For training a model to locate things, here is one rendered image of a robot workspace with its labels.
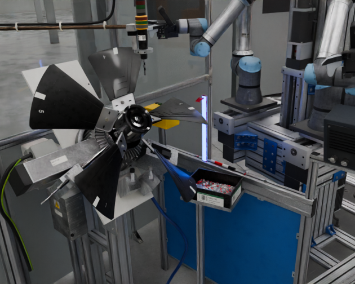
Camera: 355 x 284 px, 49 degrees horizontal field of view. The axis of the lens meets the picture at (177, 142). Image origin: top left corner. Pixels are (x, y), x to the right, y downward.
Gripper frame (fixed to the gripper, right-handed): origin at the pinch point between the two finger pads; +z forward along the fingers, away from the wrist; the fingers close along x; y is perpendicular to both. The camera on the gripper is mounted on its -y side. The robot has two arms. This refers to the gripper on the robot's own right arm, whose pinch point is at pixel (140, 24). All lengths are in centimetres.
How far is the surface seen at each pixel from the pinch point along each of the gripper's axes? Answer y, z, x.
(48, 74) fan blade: -6, 35, -80
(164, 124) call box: 40, -7, -38
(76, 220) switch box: 65, 37, -73
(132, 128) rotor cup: 14, 9, -86
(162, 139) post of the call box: 52, -6, -32
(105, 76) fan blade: 4, 18, -60
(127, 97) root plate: 9, 10, -70
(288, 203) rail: 53, -52, -90
